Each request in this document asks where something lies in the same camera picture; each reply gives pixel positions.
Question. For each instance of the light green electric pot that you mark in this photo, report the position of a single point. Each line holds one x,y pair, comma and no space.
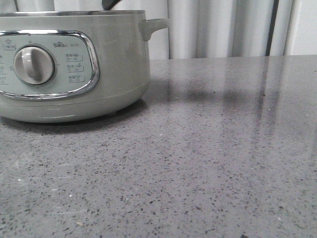
62,66

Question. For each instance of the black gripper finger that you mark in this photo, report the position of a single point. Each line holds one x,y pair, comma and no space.
109,4

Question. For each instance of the white pleated curtain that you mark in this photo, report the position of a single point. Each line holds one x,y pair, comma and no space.
230,28

